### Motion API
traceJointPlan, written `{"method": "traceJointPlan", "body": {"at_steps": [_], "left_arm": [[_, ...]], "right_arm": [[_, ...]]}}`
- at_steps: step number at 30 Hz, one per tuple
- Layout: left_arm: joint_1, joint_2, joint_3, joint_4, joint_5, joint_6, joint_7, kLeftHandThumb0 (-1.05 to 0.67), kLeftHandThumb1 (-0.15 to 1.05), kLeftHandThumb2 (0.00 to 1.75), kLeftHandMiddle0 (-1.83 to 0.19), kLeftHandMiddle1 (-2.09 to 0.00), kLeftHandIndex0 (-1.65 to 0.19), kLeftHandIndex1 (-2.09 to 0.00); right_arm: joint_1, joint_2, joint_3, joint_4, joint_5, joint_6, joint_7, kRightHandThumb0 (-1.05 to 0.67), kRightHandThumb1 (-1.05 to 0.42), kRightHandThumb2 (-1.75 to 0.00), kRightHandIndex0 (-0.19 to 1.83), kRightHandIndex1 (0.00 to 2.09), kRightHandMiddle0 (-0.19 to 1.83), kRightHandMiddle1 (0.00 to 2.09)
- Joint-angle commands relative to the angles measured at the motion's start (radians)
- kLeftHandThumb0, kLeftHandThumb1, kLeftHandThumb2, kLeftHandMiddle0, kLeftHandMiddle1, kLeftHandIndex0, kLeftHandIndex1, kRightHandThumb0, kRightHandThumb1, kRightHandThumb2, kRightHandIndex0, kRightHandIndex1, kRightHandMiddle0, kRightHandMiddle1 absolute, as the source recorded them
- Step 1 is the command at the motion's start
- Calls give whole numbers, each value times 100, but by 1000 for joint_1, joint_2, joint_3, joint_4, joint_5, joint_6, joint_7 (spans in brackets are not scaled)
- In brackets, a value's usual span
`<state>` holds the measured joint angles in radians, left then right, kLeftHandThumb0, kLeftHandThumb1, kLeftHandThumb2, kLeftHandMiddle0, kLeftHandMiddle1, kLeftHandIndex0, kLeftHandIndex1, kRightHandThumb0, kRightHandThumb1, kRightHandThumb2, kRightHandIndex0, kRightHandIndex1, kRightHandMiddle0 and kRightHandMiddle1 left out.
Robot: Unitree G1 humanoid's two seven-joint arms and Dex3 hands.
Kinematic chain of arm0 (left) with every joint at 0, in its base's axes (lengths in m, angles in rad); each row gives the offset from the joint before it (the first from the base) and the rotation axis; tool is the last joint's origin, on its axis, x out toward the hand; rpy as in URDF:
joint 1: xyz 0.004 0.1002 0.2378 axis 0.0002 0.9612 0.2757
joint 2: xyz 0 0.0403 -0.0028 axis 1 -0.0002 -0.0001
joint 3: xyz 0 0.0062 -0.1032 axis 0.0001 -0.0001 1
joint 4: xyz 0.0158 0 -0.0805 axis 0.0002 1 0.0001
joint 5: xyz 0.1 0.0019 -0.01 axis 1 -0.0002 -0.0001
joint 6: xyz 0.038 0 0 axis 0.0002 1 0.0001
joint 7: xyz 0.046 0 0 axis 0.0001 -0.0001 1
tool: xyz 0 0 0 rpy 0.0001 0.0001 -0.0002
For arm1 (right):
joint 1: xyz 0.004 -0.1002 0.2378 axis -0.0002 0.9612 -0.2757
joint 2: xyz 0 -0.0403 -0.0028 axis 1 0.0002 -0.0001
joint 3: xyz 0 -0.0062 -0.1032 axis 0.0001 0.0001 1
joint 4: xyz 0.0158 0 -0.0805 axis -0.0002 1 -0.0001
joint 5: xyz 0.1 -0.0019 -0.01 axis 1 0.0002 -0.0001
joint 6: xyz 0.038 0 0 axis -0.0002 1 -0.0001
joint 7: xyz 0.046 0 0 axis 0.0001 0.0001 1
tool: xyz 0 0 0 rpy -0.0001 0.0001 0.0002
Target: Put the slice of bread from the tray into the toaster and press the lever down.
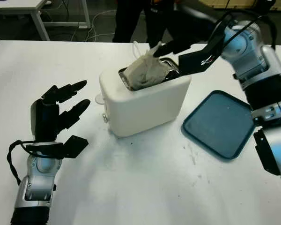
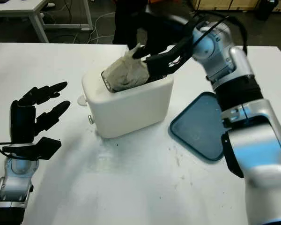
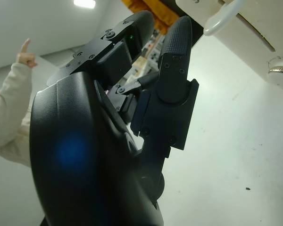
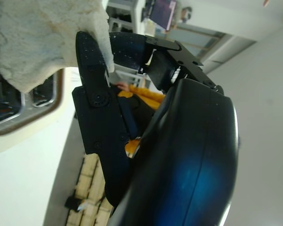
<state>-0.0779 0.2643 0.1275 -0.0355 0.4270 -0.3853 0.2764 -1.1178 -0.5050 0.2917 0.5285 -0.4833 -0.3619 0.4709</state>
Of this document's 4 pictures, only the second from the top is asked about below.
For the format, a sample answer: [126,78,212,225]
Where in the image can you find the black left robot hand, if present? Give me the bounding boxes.
[9,81,71,144]

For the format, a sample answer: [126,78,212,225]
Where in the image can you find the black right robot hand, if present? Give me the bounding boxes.
[127,11,191,60]

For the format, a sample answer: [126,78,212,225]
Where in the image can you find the pale bread slice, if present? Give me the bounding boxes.
[103,43,150,92]

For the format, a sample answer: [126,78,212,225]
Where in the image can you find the white two-slot toaster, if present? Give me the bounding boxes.
[77,44,175,139]

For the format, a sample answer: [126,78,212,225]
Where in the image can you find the blue plastic tray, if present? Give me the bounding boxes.
[169,91,225,162]

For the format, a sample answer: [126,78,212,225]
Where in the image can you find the person in black trousers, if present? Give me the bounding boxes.
[112,0,148,45]

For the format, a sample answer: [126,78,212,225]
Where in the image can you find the black bin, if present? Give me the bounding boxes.
[255,0,279,21]

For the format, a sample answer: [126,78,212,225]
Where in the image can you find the white office desk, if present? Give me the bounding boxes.
[0,0,93,43]

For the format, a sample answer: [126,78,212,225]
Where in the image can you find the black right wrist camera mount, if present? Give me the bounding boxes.
[144,15,230,77]

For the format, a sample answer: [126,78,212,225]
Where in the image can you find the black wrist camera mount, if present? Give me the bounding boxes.
[144,15,230,77]
[2,136,62,161]

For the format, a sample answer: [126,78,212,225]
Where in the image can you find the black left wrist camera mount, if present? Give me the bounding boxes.
[2,136,62,161]

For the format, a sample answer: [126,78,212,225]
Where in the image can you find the white floor cable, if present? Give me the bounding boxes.
[90,13,116,44]

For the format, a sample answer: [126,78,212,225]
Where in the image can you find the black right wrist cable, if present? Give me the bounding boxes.
[192,10,249,56]

